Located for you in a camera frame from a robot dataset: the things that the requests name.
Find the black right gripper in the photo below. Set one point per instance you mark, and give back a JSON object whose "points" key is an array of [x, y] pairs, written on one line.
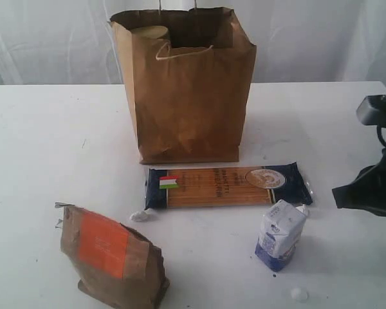
{"points": [[367, 193]]}

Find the white and blue carton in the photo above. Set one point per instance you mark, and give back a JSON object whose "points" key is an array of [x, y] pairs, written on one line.
{"points": [[281, 229]]}

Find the spaghetti packet dark blue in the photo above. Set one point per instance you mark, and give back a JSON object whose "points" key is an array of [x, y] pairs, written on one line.
{"points": [[225, 186]]}

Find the brown paper shopping bag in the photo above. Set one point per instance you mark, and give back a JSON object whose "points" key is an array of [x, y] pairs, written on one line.
{"points": [[187, 95]]}

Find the brown pouch with orange label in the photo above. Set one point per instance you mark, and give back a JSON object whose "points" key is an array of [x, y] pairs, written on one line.
{"points": [[116, 264]]}

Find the nut jar with gold lid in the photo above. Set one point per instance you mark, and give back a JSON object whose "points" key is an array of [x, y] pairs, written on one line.
{"points": [[152, 32]]}

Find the white scrap near front edge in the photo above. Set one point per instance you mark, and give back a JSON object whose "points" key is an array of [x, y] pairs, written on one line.
{"points": [[299, 294]]}

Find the small white crumpled scrap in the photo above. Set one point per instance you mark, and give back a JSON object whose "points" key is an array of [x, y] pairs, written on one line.
{"points": [[139, 216]]}

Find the white fabric backdrop curtain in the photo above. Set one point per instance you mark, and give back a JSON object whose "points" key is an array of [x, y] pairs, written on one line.
{"points": [[70, 42]]}

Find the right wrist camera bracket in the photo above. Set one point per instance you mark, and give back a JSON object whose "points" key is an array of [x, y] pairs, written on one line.
{"points": [[372, 111]]}

